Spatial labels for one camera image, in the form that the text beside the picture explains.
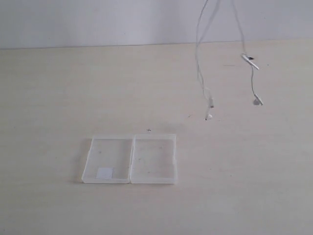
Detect clear plastic hinged case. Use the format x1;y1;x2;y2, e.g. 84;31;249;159
81;134;178;184

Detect white wired earphones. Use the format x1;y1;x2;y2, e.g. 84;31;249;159
195;0;264;121

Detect white sticker in case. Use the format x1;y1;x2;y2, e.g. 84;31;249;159
96;167;113;180

